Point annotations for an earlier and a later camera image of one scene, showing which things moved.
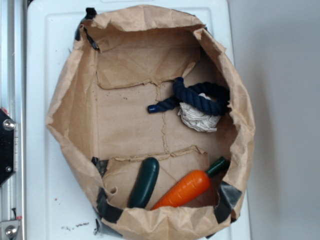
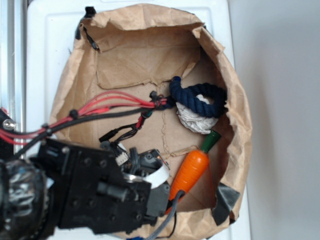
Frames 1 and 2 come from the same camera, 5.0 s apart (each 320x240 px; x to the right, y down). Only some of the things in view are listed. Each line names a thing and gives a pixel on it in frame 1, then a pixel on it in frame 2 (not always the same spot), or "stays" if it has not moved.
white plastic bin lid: (59, 207) stays
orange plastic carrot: (190, 187) -> (192, 170)
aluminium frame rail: (12, 98) stays
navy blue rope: (211, 98) stays
